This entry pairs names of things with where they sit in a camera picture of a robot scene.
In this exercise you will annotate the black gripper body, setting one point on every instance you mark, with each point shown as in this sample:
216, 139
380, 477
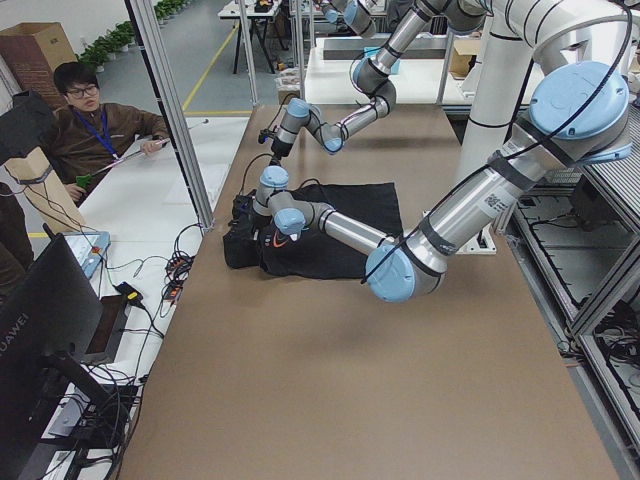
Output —
253, 220
276, 156

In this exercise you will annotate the black printed t-shirt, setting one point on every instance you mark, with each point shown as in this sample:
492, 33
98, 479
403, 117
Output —
350, 221

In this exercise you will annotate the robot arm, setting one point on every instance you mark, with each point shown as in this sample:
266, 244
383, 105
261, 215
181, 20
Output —
370, 76
577, 116

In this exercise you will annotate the grey orange usb hub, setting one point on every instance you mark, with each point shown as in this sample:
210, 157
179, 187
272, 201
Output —
171, 292
177, 266

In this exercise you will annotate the black power adapter brick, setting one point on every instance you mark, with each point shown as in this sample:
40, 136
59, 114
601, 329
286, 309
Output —
132, 294

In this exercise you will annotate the blue teach pendant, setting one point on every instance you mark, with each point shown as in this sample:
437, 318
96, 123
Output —
89, 249

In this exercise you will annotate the seated person brown jacket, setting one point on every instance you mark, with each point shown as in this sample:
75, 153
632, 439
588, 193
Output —
89, 135

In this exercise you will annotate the black computer monitor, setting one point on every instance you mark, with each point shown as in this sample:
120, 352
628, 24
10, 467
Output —
46, 328

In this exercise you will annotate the cardboard box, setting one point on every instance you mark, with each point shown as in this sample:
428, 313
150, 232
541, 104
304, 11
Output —
32, 51

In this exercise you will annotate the aluminium frame post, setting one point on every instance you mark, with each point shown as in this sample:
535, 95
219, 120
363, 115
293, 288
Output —
148, 37

